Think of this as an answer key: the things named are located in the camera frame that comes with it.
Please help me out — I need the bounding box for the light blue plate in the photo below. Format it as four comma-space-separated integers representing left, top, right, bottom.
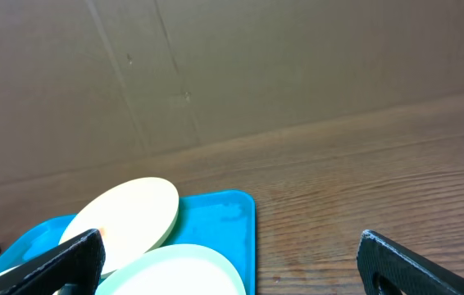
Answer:
95, 244, 246, 295

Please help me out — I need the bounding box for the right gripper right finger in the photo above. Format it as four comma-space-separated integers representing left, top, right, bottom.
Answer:
357, 229, 464, 295

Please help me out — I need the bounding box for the blue plastic tray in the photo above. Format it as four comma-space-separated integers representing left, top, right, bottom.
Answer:
0, 190, 257, 295

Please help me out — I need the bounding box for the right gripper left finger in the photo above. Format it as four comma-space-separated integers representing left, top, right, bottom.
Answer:
0, 229, 106, 295

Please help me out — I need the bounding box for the green plate back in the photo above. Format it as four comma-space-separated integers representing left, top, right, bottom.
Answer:
59, 177, 180, 278

